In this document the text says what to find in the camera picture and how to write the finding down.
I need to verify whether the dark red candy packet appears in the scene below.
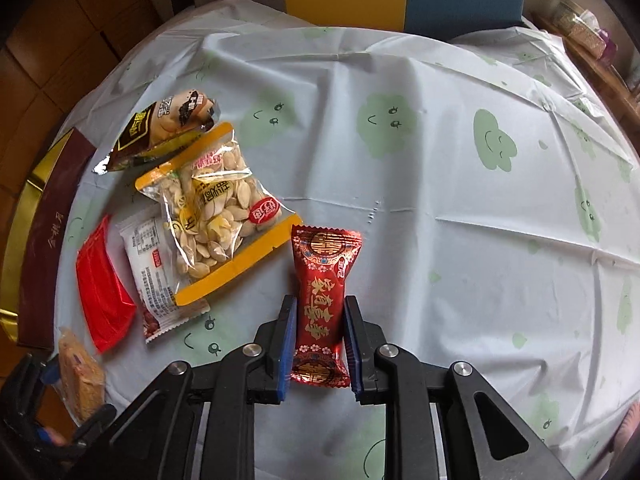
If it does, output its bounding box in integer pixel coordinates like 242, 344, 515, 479
291, 226, 362, 388

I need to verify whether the brown black sesame snack packet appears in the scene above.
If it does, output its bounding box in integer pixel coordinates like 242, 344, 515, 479
93, 89, 220, 176

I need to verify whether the person's right hand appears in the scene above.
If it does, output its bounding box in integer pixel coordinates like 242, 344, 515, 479
612, 401, 640, 455

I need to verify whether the orange wafer snack packet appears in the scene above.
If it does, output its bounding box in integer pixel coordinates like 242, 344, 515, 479
58, 327, 105, 425

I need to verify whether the gold maroon gift box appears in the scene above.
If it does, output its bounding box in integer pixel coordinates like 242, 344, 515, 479
1, 128, 96, 350

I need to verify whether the white red snack packet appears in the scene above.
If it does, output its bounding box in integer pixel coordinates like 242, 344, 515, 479
117, 205, 210, 344

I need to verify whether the pumpkin seeds clear yellow packet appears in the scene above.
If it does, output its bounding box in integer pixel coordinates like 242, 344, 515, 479
136, 122, 303, 307

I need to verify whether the bright red snack packet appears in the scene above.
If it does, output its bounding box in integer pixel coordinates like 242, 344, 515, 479
76, 216, 136, 354

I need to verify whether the wooden side shelf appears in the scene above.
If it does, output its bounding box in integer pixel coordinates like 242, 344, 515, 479
533, 13, 639, 144

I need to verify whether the white tissue box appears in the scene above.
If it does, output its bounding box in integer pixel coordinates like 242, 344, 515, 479
551, 0, 617, 63

